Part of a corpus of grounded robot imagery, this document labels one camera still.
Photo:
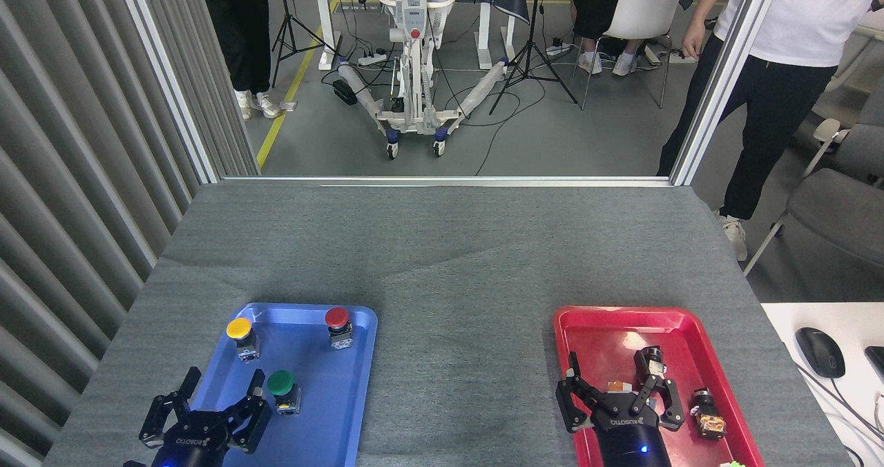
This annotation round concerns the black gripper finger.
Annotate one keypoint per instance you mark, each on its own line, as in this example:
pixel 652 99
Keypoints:
pixel 673 408
pixel 157 418
pixel 572 405
pixel 254 418

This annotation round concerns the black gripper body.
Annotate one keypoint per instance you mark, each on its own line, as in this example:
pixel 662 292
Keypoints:
pixel 632 439
pixel 197 443

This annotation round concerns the green push button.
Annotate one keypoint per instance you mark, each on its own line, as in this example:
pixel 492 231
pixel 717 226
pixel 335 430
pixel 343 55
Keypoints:
pixel 282 383

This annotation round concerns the yellow push button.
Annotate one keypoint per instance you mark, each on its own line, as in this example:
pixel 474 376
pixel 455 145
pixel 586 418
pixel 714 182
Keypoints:
pixel 239 328

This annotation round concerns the red push button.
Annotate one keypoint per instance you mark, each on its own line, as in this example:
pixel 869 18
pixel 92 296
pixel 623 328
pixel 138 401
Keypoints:
pixel 336 317

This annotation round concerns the red plastic tray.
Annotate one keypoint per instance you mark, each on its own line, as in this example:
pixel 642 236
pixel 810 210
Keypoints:
pixel 601 342

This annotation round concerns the blue plastic tray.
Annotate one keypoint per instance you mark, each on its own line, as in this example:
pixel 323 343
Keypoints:
pixel 324 398

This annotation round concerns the white side table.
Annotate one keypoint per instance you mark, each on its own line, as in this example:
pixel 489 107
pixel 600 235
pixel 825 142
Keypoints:
pixel 787 329

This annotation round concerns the black computer mouse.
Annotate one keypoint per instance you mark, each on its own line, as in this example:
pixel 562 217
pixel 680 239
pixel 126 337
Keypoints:
pixel 820 351

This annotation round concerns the grey felt table cover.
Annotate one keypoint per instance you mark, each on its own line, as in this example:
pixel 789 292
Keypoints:
pixel 449 260

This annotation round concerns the small white floor plate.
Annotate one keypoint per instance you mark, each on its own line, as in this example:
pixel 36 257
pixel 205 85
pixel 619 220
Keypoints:
pixel 287 106

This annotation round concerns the grey chair with white armrest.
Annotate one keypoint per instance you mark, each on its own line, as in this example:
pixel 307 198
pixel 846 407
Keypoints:
pixel 863 149

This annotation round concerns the black power adapter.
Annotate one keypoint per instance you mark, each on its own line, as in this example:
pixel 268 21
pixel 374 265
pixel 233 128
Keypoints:
pixel 344 92

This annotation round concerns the black tripod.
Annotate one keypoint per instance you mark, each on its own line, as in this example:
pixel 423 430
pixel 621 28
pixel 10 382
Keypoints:
pixel 532 45
pixel 286 25

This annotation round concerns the white power strip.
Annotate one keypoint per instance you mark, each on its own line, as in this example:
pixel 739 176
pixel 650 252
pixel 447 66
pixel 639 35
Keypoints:
pixel 371 59

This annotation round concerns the white stand on wheels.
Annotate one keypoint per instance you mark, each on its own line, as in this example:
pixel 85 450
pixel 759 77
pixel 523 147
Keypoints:
pixel 413 11

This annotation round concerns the black knob switch orange base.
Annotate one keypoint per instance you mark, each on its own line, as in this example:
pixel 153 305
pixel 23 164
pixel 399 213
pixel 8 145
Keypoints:
pixel 709 418

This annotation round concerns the orange and white switch block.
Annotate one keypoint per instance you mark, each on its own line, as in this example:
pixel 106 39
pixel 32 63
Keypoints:
pixel 618 386

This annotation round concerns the silver horizontal rail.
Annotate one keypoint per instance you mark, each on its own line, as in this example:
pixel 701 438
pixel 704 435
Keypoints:
pixel 449 179

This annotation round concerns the silver post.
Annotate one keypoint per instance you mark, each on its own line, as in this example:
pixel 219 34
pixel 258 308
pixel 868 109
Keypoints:
pixel 722 80

